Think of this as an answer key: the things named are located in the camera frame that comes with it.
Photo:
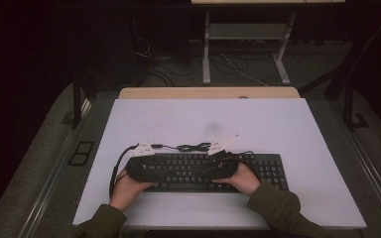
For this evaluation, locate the white-legged desk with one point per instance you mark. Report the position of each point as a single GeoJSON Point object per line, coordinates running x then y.
{"type": "Point", "coordinates": [244, 31]}

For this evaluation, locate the metal floor rail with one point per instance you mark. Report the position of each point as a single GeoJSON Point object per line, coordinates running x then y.
{"type": "Point", "coordinates": [373, 178]}
{"type": "Point", "coordinates": [51, 188]}

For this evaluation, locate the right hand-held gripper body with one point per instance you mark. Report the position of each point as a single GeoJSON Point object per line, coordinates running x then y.
{"type": "Point", "coordinates": [225, 167]}

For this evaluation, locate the person's right hand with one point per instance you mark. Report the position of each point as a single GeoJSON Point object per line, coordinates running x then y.
{"type": "Point", "coordinates": [244, 181]}

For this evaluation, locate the person's left hand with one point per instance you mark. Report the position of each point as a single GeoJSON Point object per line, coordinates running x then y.
{"type": "Point", "coordinates": [124, 193]}

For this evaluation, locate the wooden table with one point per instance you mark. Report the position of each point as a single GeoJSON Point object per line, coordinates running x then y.
{"type": "Point", "coordinates": [195, 93]}

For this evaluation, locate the black metal stand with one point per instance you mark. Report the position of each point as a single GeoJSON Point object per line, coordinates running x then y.
{"type": "Point", "coordinates": [76, 99]}
{"type": "Point", "coordinates": [349, 105]}

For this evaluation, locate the black floor outlet frame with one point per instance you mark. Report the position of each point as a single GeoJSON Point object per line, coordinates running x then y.
{"type": "Point", "coordinates": [81, 153]}

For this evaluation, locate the black computer keyboard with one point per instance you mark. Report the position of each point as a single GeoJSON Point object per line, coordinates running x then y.
{"type": "Point", "coordinates": [185, 168]}

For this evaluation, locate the white table board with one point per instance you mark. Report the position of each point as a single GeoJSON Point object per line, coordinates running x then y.
{"type": "Point", "coordinates": [195, 115]}

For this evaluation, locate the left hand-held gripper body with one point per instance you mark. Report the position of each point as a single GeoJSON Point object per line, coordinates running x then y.
{"type": "Point", "coordinates": [142, 170]}

